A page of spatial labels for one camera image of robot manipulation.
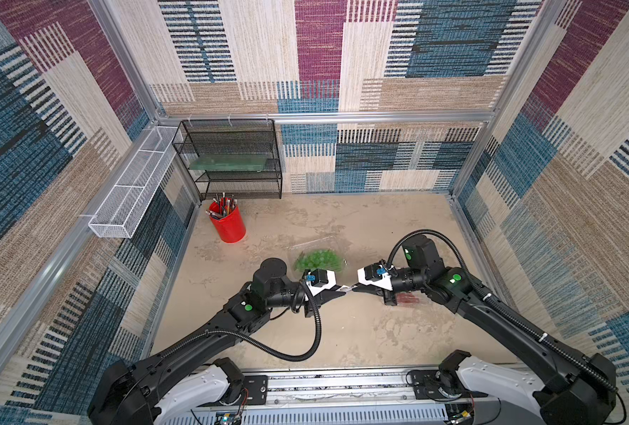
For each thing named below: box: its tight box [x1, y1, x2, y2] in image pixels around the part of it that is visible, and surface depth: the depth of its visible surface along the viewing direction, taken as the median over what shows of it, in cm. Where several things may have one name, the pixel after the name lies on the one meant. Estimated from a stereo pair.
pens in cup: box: [205, 192, 238, 219], surface depth 99 cm
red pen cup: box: [209, 200, 247, 244], surface depth 101 cm
